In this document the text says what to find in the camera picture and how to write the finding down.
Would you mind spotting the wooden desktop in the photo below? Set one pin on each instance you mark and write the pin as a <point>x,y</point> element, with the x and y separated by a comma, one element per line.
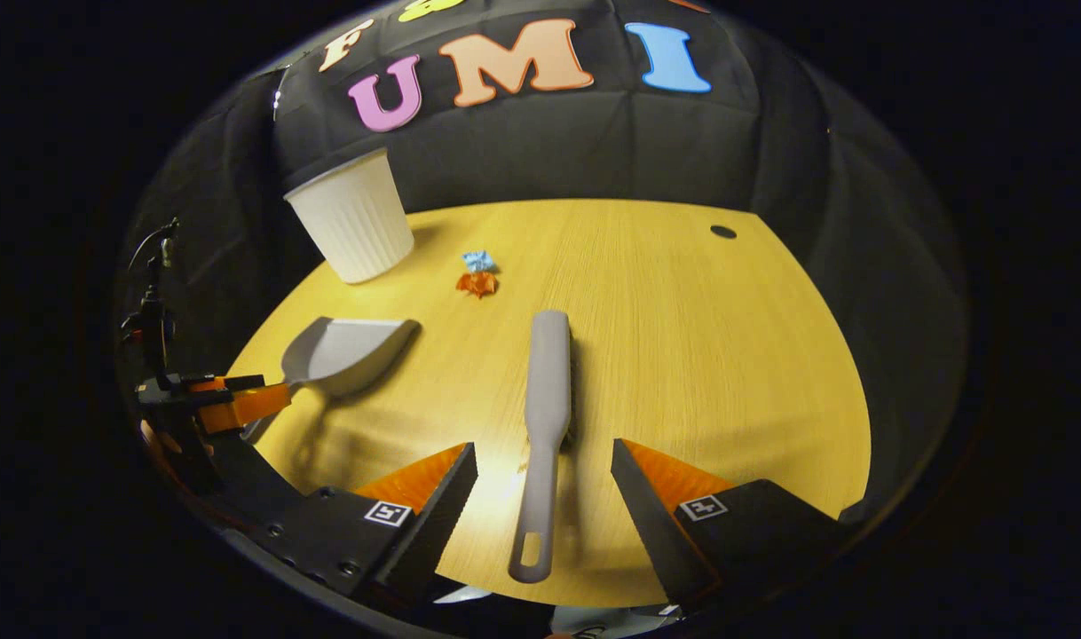
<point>700,355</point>

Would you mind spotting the white ribbed garbage bin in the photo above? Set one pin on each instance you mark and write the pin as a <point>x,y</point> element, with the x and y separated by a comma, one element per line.
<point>354,222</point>

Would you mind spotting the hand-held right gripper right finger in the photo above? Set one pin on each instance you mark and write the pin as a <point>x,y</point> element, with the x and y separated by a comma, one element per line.
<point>647,515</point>

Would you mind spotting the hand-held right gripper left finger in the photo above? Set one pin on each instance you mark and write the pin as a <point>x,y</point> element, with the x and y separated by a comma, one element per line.
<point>447,497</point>

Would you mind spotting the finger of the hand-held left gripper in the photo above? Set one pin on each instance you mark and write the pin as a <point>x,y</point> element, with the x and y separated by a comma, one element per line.
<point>243,408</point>
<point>230,382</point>

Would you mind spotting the grey dustpan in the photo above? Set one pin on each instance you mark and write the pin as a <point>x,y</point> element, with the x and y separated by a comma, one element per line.
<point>354,351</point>

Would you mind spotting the black backdrop cloth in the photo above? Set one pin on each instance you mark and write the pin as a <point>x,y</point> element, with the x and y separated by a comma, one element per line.
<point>594,151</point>

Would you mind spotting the small grey broom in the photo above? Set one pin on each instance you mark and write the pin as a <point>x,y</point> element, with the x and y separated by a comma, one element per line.
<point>549,382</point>

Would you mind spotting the blue paper scrap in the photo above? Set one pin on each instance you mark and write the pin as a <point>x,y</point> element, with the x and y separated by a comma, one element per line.
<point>479,261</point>

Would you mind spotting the orange paper scrap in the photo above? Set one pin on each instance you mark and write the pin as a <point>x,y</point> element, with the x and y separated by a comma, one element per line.
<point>477,284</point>

